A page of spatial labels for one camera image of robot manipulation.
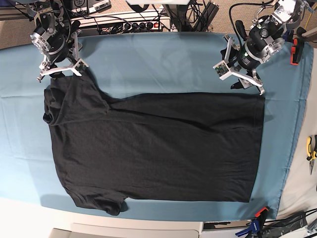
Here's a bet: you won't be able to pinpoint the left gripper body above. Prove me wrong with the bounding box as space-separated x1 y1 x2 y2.
220 34 260 81

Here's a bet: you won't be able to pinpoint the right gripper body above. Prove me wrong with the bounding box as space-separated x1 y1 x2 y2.
30 29 82 70

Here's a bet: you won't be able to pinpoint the black T-shirt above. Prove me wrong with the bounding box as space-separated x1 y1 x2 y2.
43 75 265 216

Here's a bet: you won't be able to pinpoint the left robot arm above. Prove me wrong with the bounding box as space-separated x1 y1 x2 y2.
213 0 315 95

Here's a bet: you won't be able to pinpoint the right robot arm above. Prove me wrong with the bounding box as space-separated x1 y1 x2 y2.
26 0 88 81

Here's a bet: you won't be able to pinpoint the orange black clamp top right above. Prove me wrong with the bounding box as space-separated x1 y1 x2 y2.
290 38 305 65

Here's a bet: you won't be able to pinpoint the blue table cloth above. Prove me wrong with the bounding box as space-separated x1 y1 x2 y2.
0 33 314 222

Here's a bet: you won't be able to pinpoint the black power strip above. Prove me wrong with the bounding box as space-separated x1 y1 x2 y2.
119 21 163 33

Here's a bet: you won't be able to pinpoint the blue orange clamp bottom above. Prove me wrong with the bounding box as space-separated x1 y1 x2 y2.
235 206 269 238

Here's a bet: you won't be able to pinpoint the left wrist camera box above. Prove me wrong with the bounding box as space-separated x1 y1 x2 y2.
213 60 229 80

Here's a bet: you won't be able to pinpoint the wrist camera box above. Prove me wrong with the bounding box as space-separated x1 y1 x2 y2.
74 59 89 76
213 60 229 80

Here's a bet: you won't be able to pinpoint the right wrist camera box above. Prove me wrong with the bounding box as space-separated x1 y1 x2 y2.
74 59 89 76

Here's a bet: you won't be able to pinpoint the yellow handled pliers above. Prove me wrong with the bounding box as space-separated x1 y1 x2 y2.
306 135 317 175

